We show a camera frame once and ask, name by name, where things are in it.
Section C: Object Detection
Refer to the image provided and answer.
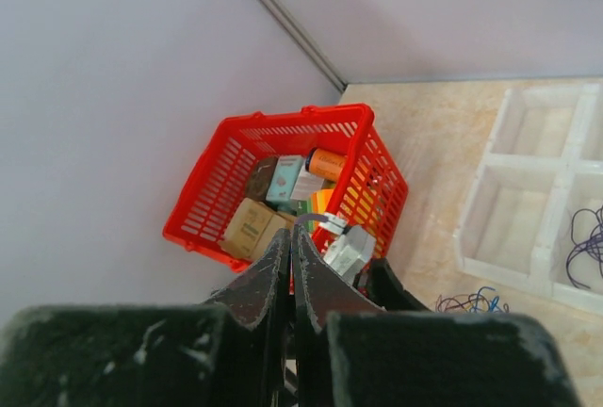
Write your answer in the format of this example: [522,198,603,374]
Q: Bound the aluminium frame post left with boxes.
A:
[257,0,349,93]

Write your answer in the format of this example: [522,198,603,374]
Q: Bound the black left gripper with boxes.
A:
[355,258,430,312]

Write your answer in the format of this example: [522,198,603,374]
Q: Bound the white compartment organizer tray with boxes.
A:
[455,83,602,315]

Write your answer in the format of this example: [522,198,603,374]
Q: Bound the brown cardboard box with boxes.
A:
[219,198,295,262]

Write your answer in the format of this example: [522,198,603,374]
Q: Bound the rainbow striped box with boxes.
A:
[306,188,334,214]

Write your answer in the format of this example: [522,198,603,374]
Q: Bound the purple cable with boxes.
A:
[564,203,603,290]

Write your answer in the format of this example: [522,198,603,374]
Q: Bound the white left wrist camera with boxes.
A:
[323,224,376,285]

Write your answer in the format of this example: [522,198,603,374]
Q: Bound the orange cylinder can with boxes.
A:
[304,147,347,182]

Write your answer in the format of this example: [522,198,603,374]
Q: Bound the red plastic basket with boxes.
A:
[163,104,408,272]

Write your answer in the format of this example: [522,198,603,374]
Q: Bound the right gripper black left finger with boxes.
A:
[1,229,290,406]

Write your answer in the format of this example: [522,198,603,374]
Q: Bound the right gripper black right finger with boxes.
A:
[291,227,580,406]

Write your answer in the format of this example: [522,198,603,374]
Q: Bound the brown round cookie pack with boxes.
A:
[244,156,278,202]

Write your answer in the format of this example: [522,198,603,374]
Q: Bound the multicolour cable bundle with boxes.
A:
[435,286,510,315]

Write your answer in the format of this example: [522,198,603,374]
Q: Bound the grey white box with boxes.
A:
[289,168,335,215]

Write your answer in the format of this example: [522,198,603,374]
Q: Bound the light blue box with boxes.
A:
[266,155,305,204]

